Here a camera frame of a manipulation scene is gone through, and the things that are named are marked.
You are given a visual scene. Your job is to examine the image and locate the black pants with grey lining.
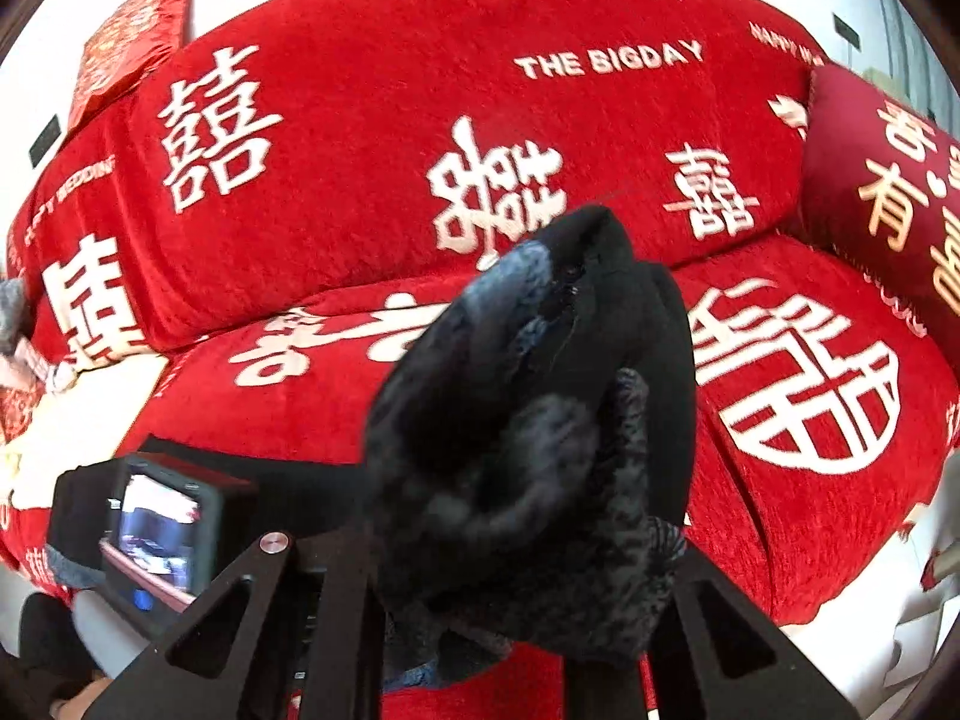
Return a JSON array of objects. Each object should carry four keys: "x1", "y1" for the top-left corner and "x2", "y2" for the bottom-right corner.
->
[{"x1": 363, "y1": 206, "x2": 697, "y2": 691}]

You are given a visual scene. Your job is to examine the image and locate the operator's black clothed leg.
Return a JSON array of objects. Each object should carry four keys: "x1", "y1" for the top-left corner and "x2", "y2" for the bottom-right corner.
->
[{"x1": 2, "y1": 593, "x2": 99, "y2": 718}]

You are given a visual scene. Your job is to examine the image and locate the red sofa cover with characters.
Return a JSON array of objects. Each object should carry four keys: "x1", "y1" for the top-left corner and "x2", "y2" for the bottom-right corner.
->
[{"x1": 2, "y1": 0, "x2": 958, "y2": 718}]

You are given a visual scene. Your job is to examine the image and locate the dark red embroidered cushion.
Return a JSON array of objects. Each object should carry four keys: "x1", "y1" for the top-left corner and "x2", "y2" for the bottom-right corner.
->
[{"x1": 799, "y1": 65, "x2": 958, "y2": 367}]

